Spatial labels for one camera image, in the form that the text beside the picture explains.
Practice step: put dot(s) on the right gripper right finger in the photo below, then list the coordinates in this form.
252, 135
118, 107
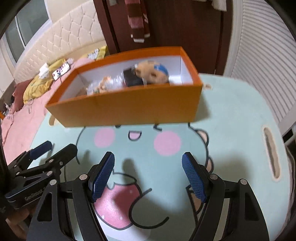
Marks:
245, 220

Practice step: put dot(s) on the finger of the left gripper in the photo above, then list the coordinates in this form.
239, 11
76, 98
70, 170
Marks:
53, 164
23, 161

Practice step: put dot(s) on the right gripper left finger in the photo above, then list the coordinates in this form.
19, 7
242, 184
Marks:
51, 220

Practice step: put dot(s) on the bubble wrap bundle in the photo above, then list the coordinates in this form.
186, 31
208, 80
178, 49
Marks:
116, 82

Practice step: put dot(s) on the dark case with red sword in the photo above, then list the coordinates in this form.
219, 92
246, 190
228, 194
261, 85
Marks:
131, 79

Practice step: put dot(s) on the orange cardboard box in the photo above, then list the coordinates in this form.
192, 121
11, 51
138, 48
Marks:
176, 102

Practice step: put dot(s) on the brown bear plush toy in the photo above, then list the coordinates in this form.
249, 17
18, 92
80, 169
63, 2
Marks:
151, 72

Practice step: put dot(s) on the pink blanket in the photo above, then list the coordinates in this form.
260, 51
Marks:
19, 130

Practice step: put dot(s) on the dark red pillow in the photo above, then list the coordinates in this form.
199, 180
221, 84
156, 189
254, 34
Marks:
18, 94

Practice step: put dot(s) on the yellow pillow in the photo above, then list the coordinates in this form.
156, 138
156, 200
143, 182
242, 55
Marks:
39, 86

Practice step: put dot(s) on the white charger adapter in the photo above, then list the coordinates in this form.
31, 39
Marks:
44, 71

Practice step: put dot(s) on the small figurine in box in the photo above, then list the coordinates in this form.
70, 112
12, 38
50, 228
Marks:
98, 86

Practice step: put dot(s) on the smartphone on bed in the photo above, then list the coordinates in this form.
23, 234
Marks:
60, 71

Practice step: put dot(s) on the cream tufted headboard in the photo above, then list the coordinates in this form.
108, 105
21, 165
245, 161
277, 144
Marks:
73, 35

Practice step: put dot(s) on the red pink striped scarf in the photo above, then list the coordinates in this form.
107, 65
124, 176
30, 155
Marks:
137, 20

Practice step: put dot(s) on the white slatted wardrobe door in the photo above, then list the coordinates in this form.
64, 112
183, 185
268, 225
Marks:
262, 53

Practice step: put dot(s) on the dark red wooden door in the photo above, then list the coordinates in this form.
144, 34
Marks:
202, 31

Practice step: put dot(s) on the white knit sweater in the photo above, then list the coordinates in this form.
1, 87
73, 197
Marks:
220, 5

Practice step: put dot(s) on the window with grey frame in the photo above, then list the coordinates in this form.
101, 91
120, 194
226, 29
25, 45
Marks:
26, 27

